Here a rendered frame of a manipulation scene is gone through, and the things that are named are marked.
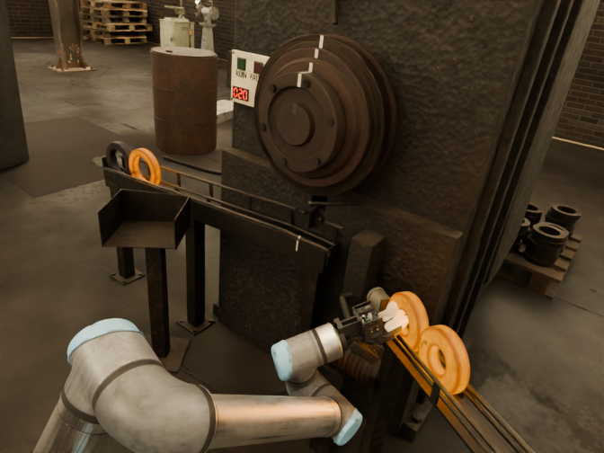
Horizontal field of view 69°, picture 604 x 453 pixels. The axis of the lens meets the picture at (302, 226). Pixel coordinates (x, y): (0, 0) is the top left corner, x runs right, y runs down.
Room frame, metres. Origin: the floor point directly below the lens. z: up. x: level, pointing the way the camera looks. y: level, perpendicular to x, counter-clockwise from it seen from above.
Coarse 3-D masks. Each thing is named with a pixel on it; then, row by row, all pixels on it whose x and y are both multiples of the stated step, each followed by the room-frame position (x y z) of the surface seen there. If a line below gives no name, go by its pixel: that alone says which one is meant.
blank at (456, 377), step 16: (432, 336) 0.81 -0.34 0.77; (448, 336) 0.78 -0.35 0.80; (432, 352) 0.82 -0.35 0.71; (448, 352) 0.76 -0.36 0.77; (464, 352) 0.75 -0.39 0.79; (432, 368) 0.79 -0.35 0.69; (448, 368) 0.74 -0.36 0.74; (464, 368) 0.72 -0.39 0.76; (448, 384) 0.73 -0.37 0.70; (464, 384) 0.72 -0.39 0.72
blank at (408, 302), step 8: (392, 296) 0.99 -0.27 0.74; (400, 296) 0.96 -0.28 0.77; (408, 296) 0.94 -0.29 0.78; (416, 296) 0.94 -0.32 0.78; (400, 304) 0.95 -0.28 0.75; (408, 304) 0.92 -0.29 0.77; (416, 304) 0.91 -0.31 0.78; (408, 312) 0.91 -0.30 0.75; (416, 312) 0.89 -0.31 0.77; (424, 312) 0.90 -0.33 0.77; (408, 320) 0.90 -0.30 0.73; (416, 320) 0.88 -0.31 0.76; (424, 320) 0.88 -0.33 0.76; (416, 328) 0.87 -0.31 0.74; (424, 328) 0.87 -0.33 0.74; (408, 336) 0.89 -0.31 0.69; (416, 336) 0.86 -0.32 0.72; (416, 344) 0.86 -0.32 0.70
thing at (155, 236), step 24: (120, 192) 1.50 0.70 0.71; (144, 192) 1.51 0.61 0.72; (120, 216) 1.48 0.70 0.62; (144, 216) 1.51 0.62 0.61; (168, 216) 1.51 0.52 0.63; (120, 240) 1.35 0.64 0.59; (144, 240) 1.36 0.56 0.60; (168, 240) 1.36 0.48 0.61; (168, 312) 1.44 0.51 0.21; (168, 336) 1.42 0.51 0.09; (168, 360) 1.36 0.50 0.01
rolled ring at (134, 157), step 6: (138, 150) 1.83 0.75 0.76; (144, 150) 1.82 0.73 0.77; (132, 156) 1.85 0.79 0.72; (138, 156) 1.86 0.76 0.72; (144, 156) 1.81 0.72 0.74; (150, 156) 1.80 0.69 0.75; (132, 162) 1.85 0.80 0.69; (150, 162) 1.79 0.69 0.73; (156, 162) 1.80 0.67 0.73; (132, 168) 1.86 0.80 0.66; (138, 168) 1.88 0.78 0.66; (150, 168) 1.79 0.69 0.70; (156, 168) 1.79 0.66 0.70; (132, 174) 1.86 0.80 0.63; (138, 174) 1.86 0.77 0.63; (156, 174) 1.78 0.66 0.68; (150, 180) 1.79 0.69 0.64; (156, 180) 1.78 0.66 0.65
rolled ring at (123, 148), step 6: (114, 144) 1.93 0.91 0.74; (120, 144) 1.92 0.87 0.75; (108, 150) 1.96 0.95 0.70; (114, 150) 1.97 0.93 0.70; (120, 150) 1.91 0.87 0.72; (126, 150) 1.90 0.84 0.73; (108, 156) 1.96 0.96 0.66; (114, 156) 1.98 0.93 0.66; (126, 156) 1.89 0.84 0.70; (108, 162) 1.97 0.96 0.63; (114, 162) 1.97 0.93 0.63; (126, 162) 1.89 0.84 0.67; (114, 168) 1.95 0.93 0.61; (126, 168) 1.89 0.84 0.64; (120, 174) 1.92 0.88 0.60
